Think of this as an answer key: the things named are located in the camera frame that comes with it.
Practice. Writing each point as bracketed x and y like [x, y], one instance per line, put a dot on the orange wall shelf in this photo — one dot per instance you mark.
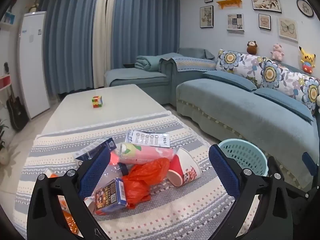
[228, 3]

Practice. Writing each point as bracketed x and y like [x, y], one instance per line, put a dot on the blue and white carton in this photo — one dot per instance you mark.
[92, 150]

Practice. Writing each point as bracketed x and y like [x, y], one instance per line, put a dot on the white printed packet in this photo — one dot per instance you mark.
[150, 138]

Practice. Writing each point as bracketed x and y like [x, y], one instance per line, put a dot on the colourful puzzle cube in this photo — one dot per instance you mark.
[97, 102]

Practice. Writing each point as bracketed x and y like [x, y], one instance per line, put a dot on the blue cushion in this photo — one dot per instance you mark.
[282, 102]
[230, 80]

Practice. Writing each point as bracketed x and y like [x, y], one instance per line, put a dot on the red and white wall shelf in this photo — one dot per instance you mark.
[5, 81]

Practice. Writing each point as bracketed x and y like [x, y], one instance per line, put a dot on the black guitar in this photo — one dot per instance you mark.
[16, 112]

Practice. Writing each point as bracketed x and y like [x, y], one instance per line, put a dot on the light blue plastic basket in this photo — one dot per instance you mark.
[240, 152]

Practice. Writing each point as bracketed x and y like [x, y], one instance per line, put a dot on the newspaper print canvas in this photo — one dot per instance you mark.
[235, 22]

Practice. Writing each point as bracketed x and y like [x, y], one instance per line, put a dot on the blue curtain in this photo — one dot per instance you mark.
[145, 25]
[67, 42]

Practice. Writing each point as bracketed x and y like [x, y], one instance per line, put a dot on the floral cushion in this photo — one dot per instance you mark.
[270, 73]
[311, 92]
[228, 58]

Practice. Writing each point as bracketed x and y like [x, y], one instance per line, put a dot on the round dark wall frame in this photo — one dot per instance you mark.
[305, 7]

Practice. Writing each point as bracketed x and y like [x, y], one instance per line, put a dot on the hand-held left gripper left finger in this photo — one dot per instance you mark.
[96, 172]

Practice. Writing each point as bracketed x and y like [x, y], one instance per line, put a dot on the tall dark picture frame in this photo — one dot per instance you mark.
[206, 16]

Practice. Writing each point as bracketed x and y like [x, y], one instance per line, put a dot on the orange snack packet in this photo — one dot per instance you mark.
[68, 220]

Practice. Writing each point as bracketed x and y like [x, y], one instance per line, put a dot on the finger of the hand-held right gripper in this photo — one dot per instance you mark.
[307, 158]
[306, 192]

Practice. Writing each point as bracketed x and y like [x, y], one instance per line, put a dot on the folded blue blanket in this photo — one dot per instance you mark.
[147, 62]

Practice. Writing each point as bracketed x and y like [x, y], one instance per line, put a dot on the striped table cloth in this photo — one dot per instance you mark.
[175, 205]

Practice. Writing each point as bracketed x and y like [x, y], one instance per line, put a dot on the white framed butterfly picture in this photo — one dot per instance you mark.
[288, 29]

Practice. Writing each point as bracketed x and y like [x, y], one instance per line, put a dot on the blue striped armrest cover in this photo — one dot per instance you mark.
[192, 65]

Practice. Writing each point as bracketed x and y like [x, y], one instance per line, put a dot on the white refrigerator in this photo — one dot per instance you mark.
[32, 67]

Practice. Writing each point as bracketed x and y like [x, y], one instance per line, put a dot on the blue corner sofa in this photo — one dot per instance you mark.
[225, 105]

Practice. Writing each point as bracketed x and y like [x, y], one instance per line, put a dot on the yellow plush toy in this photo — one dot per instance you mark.
[307, 60]

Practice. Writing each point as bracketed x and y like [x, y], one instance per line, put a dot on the brown monkey plush toy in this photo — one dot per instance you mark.
[252, 47]

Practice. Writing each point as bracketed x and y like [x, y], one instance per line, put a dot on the orange plastic bag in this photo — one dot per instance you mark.
[140, 182]

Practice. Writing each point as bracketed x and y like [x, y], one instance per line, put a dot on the red and white paper cup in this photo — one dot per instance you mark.
[185, 170]

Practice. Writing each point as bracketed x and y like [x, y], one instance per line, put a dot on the pink pig plush toy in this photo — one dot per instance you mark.
[277, 52]

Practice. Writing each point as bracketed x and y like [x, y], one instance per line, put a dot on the cream curtain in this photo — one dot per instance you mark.
[101, 42]

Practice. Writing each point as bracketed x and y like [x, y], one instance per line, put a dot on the clear plastic bottle black cap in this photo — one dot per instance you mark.
[111, 177]

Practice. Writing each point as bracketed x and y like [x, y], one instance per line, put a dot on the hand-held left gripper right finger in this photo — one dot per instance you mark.
[223, 172]

